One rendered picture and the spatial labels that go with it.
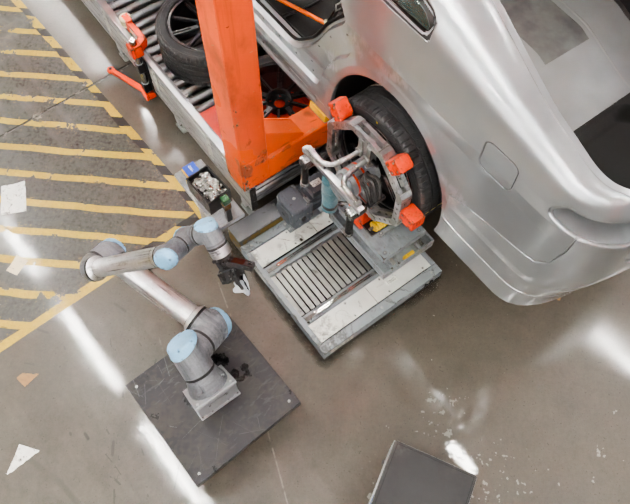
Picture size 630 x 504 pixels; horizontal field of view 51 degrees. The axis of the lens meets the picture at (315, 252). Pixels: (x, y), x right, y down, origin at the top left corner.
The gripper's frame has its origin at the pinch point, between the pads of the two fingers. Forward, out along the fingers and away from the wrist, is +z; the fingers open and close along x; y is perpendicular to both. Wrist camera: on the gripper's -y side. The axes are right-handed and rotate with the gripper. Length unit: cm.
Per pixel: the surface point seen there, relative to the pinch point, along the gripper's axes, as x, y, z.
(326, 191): -64, -28, -9
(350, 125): -50, -56, -39
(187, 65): -146, 47, -83
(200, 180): -69, 33, -35
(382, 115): -49, -71, -38
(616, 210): 19, -145, 1
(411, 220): -38, -68, 8
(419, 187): -40, -76, -5
